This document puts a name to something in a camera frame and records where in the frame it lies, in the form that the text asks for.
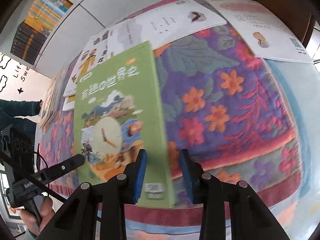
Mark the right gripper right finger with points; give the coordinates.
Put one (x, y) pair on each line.
(250, 217)

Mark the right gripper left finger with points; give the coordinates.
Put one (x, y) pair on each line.
(77, 217)

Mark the green clock cover book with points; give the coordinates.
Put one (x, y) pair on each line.
(118, 112)

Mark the stack of books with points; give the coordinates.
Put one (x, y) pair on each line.
(52, 97)

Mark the left hand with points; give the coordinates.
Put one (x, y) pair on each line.
(47, 213)

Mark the person in dark jacket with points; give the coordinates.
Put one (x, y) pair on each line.
(15, 113)

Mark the floral quilted mat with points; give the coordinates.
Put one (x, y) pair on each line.
(235, 117)

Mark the black book set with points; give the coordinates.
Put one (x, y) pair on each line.
(27, 43)

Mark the white bookshelf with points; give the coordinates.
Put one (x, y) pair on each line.
(84, 19)

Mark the white yellow cartoon book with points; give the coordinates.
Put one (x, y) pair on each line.
(97, 50)

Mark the white pink book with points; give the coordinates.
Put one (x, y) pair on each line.
(266, 35)

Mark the white butterfly book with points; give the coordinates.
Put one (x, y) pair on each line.
(162, 25)

